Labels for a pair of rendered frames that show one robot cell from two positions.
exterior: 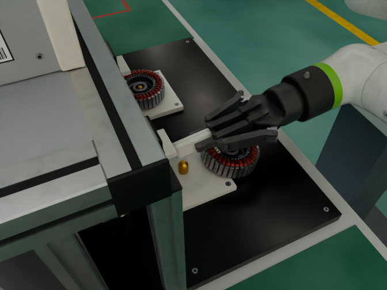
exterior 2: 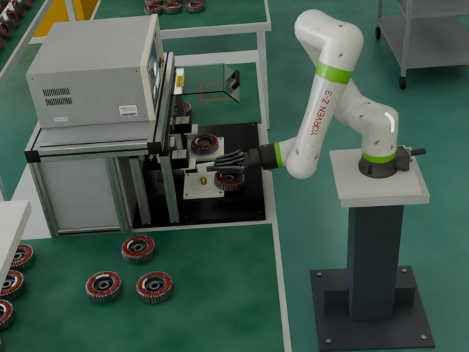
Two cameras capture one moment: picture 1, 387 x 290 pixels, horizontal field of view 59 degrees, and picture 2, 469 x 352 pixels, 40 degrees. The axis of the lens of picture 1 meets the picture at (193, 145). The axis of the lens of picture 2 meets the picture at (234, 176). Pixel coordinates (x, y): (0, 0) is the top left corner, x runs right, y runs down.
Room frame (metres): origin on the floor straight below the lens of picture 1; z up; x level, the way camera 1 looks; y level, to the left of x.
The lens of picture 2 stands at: (-1.29, -0.97, 2.19)
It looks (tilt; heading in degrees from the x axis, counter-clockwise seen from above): 36 degrees down; 27
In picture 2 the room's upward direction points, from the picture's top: 5 degrees counter-clockwise
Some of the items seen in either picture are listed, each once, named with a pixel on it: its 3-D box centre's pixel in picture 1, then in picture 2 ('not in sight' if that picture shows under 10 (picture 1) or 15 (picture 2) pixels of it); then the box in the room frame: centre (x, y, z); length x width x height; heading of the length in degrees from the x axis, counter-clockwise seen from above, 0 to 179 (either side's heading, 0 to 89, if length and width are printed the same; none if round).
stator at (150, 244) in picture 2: not in sight; (138, 248); (0.00, 0.07, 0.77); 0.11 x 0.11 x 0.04
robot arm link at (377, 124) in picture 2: not in sight; (377, 130); (0.72, -0.55, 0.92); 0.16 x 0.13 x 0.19; 56
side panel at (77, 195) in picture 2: not in sight; (81, 196); (0.04, 0.30, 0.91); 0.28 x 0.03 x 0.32; 115
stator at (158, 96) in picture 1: (140, 88); (204, 144); (0.61, 0.12, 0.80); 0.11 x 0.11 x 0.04
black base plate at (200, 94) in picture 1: (154, 138); (201, 170); (0.49, 0.08, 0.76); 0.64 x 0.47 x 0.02; 25
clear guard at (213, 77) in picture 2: not in sight; (197, 84); (0.67, 0.16, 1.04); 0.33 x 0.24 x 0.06; 115
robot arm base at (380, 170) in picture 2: not in sight; (392, 158); (0.74, -0.61, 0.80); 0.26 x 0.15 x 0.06; 123
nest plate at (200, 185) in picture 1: (183, 172); (204, 184); (0.39, 0.02, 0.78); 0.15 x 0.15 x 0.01; 25
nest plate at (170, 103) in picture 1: (141, 97); (205, 149); (0.61, 0.12, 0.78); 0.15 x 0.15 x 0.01; 25
